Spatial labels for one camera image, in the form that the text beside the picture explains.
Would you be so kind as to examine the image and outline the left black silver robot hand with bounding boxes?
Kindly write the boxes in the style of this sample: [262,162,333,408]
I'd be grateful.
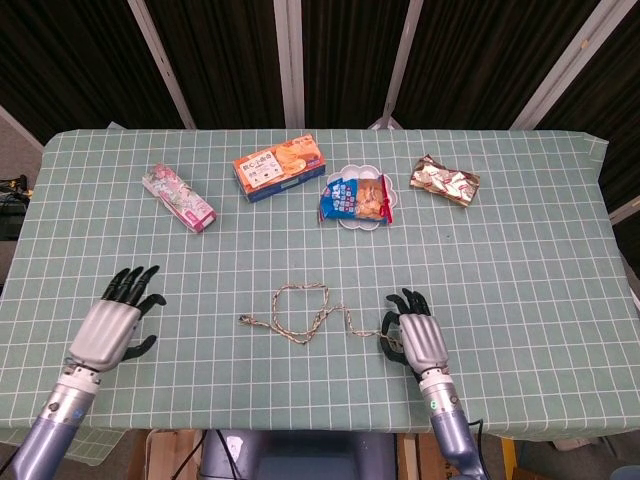
[66,265,167,374]

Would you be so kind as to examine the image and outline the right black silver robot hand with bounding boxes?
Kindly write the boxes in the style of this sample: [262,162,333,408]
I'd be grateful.
[380,287,451,384]

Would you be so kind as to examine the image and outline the braided beige rope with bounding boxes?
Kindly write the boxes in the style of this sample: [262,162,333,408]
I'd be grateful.
[238,282,404,351]

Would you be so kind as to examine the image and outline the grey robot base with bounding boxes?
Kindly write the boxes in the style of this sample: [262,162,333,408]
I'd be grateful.
[199,429,399,480]

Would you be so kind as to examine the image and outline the brown cardboard box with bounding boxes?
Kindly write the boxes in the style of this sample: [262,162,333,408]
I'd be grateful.
[417,432,454,480]

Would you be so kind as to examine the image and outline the light wooden board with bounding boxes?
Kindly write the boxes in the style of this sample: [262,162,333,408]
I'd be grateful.
[127,429,204,480]

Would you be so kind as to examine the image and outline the pink floral carton box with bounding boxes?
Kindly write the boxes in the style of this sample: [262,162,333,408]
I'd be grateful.
[141,162,219,234]

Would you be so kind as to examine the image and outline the green checked tablecloth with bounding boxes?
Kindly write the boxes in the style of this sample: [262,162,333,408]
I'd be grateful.
[0,128,640,464]

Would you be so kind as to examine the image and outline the blue biscuit snack bag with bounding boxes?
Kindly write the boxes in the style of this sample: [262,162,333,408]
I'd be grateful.
[317,173,395,224]

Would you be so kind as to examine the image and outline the brown white snack packet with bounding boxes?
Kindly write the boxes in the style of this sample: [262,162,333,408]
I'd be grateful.
[409,155,481,207]

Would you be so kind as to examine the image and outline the white flower-shaped plate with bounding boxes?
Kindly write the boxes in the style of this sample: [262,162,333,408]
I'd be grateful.
[325,164,400,231]

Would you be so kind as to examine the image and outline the orange blue cracker box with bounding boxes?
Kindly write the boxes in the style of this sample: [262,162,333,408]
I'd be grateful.
[232,132,327,204]

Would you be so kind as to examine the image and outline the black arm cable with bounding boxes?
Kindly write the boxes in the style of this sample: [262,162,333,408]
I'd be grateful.
[467,418,487,476]

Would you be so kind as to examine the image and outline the black equipment with cables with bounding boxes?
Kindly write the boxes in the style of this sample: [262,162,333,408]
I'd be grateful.
[0,174,34,241]

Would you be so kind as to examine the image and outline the white metal post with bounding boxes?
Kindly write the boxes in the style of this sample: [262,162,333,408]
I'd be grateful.
[509,0,615,131]
[273,0,305,129]
[368,0,425,131]
[127,0,196,130]

